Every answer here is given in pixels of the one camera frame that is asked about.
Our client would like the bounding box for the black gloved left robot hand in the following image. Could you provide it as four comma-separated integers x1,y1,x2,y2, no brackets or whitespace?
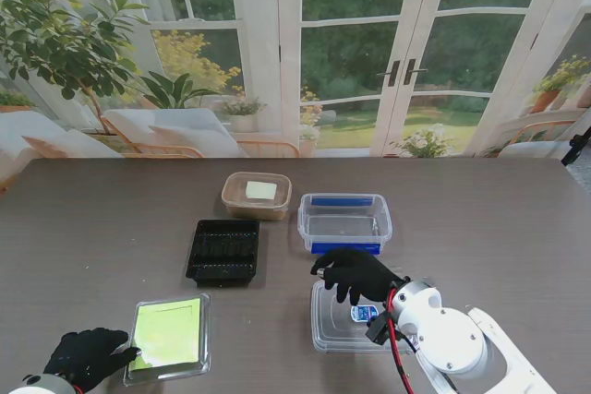
43,327,142,394

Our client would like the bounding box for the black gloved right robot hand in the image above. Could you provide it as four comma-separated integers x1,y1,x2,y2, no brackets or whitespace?
309,248,410,306

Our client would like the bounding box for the clear box with blue clips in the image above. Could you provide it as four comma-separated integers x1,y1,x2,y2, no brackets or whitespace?
297,192,394,257

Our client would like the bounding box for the clear lid with green label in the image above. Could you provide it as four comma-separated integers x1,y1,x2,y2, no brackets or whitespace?
122,292,212,388

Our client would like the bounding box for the brown kraft paper container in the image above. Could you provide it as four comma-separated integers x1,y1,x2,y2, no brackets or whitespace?
220,172,293,222

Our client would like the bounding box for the clear lid with white label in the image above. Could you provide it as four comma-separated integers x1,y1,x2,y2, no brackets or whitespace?
221,172,293,209

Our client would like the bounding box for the black plastic tray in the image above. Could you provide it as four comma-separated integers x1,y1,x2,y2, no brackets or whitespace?
185,218,260,288

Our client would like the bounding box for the clear lid with blue label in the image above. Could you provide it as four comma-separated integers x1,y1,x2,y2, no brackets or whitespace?
310,279,415,354

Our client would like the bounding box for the printed garden backdrop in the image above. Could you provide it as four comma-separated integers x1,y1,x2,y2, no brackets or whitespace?
0,0,591,161

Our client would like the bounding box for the black tripod stand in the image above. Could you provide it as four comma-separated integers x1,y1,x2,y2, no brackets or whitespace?
561,133,591,168

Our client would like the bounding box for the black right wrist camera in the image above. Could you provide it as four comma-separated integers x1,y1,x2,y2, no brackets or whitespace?
366,313,392,345

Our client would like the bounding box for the red cable on right arm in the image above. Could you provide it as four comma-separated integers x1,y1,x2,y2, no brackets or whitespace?
386,287,416,394

